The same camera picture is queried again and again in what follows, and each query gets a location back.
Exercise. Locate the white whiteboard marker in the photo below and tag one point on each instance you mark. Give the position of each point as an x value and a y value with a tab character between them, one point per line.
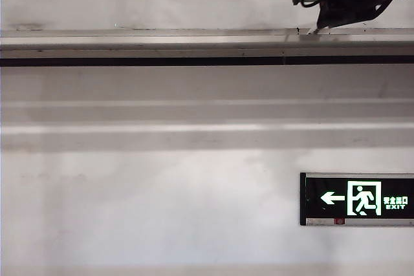
312	30

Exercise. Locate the aluminium whiteboard tray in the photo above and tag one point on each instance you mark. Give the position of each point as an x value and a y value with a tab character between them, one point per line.
194	46

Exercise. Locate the green exit sign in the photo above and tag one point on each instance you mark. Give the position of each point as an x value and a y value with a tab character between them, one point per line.
355	198

